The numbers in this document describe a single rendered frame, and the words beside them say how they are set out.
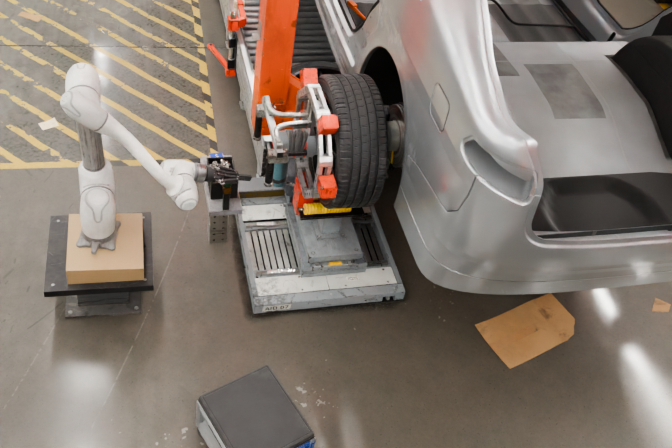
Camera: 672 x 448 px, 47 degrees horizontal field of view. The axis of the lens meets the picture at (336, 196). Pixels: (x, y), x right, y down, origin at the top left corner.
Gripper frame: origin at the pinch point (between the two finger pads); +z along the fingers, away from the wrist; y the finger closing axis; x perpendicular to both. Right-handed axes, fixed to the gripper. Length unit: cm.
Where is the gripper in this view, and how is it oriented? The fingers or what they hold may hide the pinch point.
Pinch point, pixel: (244, 177)
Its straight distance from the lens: 373.7
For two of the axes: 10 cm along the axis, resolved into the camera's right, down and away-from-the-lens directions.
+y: -3.0, -6.9, 6.6
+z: 8.7, 0.8, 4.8
